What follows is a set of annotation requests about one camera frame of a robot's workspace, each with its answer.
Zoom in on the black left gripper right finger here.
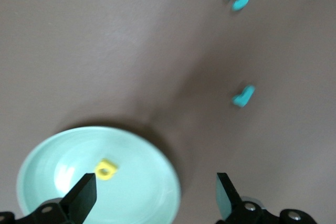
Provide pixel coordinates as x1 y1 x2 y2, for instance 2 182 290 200
216 172 317 224

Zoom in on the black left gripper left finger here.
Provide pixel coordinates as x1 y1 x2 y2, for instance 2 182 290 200
0 173 98 224

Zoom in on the yellow foam letter a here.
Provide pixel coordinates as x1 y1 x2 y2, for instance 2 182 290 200
94 158 118 182

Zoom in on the teal foam letter r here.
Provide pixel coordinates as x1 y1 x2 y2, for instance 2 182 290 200
231 84 256 109

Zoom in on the green plate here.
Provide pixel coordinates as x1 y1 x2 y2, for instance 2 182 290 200
16 125 182 224

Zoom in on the brown table cover sheet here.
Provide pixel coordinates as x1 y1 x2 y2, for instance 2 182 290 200
0 0 336 224

